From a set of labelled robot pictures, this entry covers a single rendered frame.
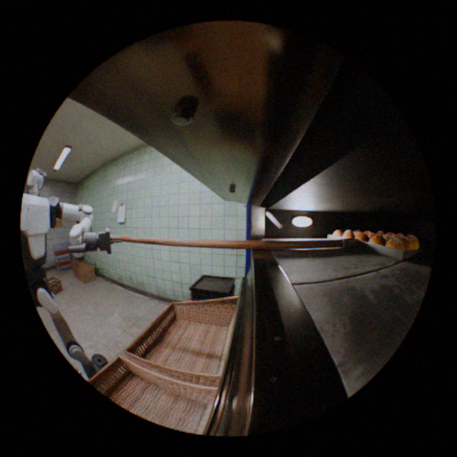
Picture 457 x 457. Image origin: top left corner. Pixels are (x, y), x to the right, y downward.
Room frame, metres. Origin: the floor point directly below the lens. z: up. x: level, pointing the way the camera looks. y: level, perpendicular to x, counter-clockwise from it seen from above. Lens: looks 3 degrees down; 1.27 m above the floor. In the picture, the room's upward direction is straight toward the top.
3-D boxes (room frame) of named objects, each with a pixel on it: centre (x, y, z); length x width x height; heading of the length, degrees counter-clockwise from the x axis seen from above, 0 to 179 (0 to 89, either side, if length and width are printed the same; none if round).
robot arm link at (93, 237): (0.45, 0.59, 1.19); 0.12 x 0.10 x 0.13; 137
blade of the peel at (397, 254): (0.38, -0.70, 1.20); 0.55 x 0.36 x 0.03; 171
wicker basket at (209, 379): (0.51, 0.18, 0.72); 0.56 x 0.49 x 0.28; 173
